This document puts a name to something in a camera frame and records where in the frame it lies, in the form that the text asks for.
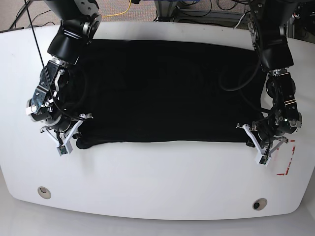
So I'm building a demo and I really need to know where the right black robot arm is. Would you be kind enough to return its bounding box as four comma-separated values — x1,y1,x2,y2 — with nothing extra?
26,0,102,155

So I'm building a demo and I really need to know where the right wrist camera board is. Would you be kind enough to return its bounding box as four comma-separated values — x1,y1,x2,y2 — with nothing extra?
57,145,73,156

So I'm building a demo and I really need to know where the table grommet hole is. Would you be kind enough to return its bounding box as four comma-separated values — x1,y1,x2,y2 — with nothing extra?
37,186,52,200
252,198,268,211

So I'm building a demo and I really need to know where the black t-shirt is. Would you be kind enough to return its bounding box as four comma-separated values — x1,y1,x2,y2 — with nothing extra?
64,39,266,149

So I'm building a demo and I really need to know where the left table grommet hole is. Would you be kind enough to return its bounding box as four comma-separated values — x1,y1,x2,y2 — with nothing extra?
37,186,52,200

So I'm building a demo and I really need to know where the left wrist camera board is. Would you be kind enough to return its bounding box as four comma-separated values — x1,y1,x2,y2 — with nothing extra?
255,153,271,166

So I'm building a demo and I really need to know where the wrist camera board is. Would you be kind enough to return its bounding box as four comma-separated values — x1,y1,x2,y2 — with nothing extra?
57,145,73,156
255,153,271,166

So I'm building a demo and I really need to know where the yellow cable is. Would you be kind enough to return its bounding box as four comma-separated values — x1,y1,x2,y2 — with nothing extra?
102,0,131,18

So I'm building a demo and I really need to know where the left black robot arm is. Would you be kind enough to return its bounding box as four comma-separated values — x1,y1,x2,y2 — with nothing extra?
237,0,302,166

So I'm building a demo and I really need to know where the red tape rectangle marker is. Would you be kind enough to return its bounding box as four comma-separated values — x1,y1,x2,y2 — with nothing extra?
274,139,296,176

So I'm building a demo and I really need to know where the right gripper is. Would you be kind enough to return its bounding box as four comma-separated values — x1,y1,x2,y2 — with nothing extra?
40,114,93,149

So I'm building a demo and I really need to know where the black floor cable left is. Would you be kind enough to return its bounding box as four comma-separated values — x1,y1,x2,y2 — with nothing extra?
9,0,57,29

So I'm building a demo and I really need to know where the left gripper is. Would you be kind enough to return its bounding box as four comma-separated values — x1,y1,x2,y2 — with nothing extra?
236,123,288,158

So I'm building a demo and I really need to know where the right table grommet hole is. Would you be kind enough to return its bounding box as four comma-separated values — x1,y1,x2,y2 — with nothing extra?
252,198,268,211

